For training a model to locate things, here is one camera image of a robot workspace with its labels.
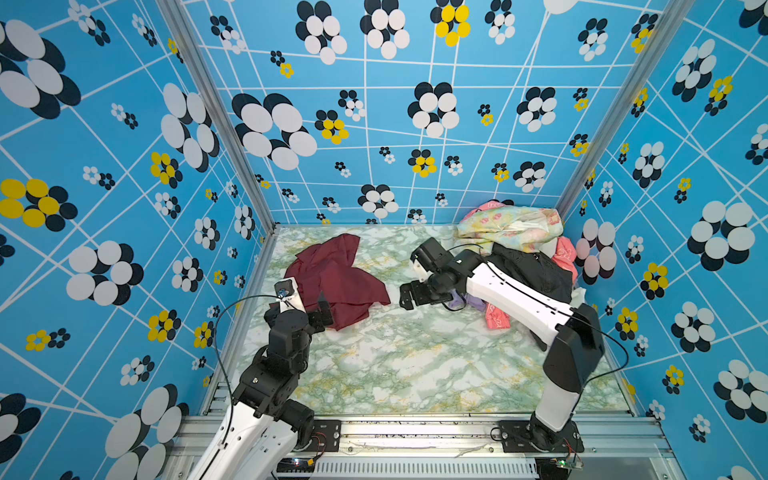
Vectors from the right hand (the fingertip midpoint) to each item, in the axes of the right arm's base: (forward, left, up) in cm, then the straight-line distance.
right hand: (415, 299), depth 83 cm
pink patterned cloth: (+27, -53, -8) cm, 60 cm away
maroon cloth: (+17, +29, -8) cm, 35 cm away
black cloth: (+12, -37, -2) cm, 39 cm away
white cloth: (+9, -55, -14) cm, 57 cm away
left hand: (-6, +27, +11) cm, 30 cm away
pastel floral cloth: (+22, -36, +6) cm, 43 cm away
